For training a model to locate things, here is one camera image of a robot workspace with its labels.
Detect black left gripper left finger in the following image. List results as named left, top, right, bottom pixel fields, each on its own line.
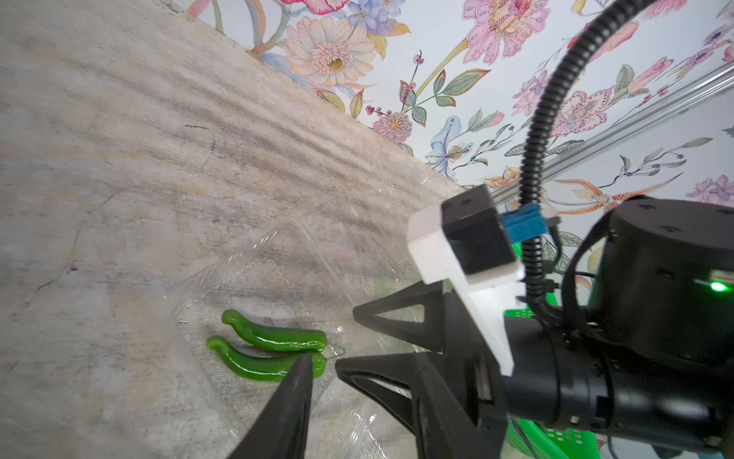
left=229, top=356, right=313, bottom=459

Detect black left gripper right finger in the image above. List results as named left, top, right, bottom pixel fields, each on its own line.
left=410, top=354, right=499, bottom=458

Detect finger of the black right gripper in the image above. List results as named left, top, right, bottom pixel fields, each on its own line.
left=353, top=282, right=445, bottom=352
left=336, top=353, right=424, bottom=433

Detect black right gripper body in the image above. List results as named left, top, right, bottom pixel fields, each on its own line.
left=443, top=294, right=733, bottom=453

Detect green peppers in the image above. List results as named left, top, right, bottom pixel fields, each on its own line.
left=206, top=309, right=329, bottom=383

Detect green plastic mesh basket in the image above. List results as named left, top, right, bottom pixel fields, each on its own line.
left=498, top=291, right=603, bottom=459

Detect clear pepper container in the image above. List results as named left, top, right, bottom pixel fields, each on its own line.
left=173, top=191, right=420, bottom=458

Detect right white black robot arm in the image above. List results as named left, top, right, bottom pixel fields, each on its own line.
left=336, top=191, right=733, bottom=458

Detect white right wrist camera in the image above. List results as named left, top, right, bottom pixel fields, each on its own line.
left=406, top=186, right=559, bottom=377

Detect right aluminium corner post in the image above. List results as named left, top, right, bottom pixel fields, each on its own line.
left=489, top=62, right=734, bottom=205

